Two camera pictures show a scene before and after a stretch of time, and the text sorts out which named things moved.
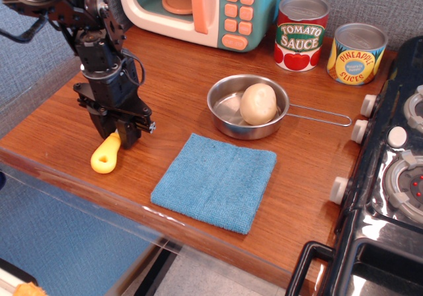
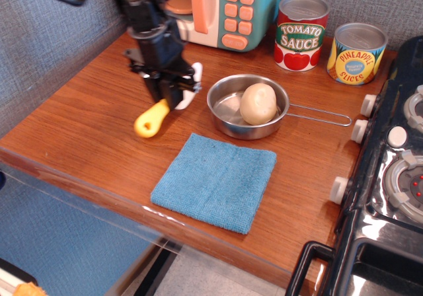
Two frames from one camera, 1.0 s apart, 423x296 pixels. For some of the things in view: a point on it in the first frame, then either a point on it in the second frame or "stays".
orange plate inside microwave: [178, 0] stays
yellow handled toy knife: [104, 158] → [147, 125]
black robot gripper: [115, 94] → [161, 53]
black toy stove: [379, 246] stays
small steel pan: [224, 100] stays
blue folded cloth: [216, 183] stays
